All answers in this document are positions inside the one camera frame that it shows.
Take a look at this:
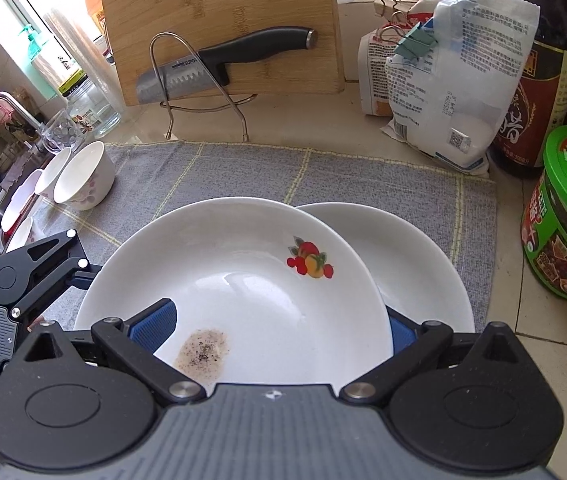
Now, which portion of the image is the white plate with fruit print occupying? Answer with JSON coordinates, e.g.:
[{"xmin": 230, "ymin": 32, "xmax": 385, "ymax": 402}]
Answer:
[{"xmin": 300, "ymin": 202, "xmax": 475, "ymax": 333}]

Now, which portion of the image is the white floral bowl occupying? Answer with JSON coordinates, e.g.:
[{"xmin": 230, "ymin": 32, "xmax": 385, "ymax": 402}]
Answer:
[
  {"xmin": 0, "ymin": 169, "xmax": 44, "ymax": 236},
  {"xmin": 34, "ymin": 148, "xmax": 72, "ymax": 200},
  {"xmin": 52, "ymin": 141, "xmax": 116, "ymax": 211}
]

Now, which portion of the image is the stained white fruit plate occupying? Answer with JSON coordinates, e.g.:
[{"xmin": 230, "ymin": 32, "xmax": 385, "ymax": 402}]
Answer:
[{"xmin": 75, "ymin": 197, "xmax": 393, "ymax": 390}]

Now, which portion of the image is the grey checked dish mat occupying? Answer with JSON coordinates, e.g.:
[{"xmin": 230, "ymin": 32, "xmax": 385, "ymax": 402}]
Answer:
[{"xmin": 31, "ymin": 142, "xmax": 497, "ymax": 330}]

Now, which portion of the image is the clear glass mug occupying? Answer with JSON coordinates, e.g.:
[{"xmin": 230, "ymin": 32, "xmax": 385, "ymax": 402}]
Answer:
[{"xmin": 40, "ymin": 108, "xmax": 86, "ymax": 154}]

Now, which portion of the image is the large glass jar green lid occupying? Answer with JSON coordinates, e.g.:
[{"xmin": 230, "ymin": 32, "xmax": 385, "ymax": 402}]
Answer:
[{"xmin": 58, "ymin": 70, "xmax": 121, "ymax": 139}]

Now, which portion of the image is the white clipped salt bag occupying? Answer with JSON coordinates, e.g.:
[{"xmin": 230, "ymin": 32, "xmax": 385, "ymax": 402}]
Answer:
[{"xmin": 384, "ymin": 0, "xmax": 541, "ymax": 176}]

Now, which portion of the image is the dark soy sauce bottle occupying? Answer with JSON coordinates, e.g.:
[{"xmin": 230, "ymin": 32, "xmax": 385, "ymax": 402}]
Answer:
[{"xmin": 489, "ymin": 0, "xmax": 567, "ymax": 178}]

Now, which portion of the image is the bamboo cutting board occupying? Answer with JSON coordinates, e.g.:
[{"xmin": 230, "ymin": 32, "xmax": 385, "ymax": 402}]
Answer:
[{"xmin": 101, "ymin": 0, "xmax": 344, "ymax": 106}]

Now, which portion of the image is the red white clipped bag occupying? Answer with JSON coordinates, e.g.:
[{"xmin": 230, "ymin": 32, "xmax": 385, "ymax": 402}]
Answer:
[{"xmin": 357, "ymin": 0, "xmax": 442, "ymax": 118}]

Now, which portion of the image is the metal wire board rack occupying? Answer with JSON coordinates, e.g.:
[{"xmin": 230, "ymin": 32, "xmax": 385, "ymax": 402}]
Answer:
[{"xmin": 148, "ymin": 32, "xmax": 258, "ymax": 143}]

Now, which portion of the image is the black handled cleaver knife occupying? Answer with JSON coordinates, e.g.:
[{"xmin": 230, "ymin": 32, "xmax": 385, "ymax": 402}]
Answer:
[{"xmin": 136, "ymin": 26, "xmax": 318, "ymax": 104}]

